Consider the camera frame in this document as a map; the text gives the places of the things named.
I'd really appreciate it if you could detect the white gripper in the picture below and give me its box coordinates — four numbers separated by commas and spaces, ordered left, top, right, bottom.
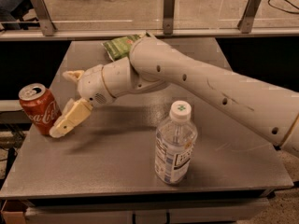
50, 64, 115, 138

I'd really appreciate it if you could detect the red coke can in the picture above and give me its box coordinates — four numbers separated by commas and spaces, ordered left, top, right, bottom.
19, 83, 62, 135

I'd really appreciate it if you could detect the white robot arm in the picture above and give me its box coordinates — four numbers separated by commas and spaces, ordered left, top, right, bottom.
50, 37, 299, 157

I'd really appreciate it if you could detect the green jalapeno chip bag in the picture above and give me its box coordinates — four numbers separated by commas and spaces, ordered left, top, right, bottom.
103, 33, 150, 61

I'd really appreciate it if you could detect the clear plastic water bottle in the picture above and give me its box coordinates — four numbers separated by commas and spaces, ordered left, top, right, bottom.
155, 101, 198, 185

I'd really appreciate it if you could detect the seated person in background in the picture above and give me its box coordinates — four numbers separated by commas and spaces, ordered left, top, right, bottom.
0, 0, 38, 32

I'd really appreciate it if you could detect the cardboard box corner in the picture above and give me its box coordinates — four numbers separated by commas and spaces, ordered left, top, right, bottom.
1, 200, 27, 224

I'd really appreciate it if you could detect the left metal bracket post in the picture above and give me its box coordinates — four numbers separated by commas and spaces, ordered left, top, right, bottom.
30, 0, 56, 36

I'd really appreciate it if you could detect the metal bracket post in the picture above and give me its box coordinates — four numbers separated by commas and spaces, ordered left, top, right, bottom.
30, 0, 56, 36
163, 0, 175, 35
237, 0, 262, 34

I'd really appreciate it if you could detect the middle metal bracket post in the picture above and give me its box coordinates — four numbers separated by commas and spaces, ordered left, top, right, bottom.
163, 0, 175, 35

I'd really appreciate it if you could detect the right metal bracket post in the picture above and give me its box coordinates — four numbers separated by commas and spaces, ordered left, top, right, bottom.
237, 0, 262, 34

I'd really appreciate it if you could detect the black floor cable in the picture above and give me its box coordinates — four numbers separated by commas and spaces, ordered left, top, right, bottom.
264, 0, 299, 16

